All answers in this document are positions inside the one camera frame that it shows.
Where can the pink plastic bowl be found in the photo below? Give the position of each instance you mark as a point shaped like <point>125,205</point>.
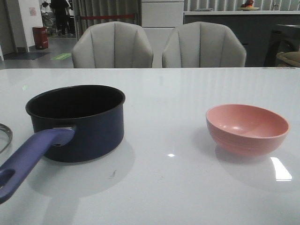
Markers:
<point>245,129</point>

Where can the dark blue saucepan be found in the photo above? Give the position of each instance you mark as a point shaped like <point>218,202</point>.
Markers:
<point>71,124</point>

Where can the left grey upholstered chair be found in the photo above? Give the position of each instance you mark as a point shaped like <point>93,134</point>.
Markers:
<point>113,45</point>

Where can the grey upholstered chair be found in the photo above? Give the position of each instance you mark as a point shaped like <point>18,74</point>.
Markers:
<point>203,45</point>
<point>113,45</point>

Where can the right grey upholstered chair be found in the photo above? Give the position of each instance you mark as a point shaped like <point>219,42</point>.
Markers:
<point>203,45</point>

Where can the white cabinet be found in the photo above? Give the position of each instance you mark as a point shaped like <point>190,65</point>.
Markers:
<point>162,13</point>

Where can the red barrier belt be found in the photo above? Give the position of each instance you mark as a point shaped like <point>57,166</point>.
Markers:
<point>108,17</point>

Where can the dark grey counter cabinet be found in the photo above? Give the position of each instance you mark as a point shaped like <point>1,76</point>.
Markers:
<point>253,28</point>

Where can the person in black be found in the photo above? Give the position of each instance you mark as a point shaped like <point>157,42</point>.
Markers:
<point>61,8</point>

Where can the fruit plate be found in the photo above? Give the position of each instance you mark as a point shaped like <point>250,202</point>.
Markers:
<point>248,5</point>

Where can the dark armchair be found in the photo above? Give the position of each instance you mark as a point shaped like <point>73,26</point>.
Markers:
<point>283,38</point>

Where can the beige cushion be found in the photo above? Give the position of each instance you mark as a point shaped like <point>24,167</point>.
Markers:
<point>288,59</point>

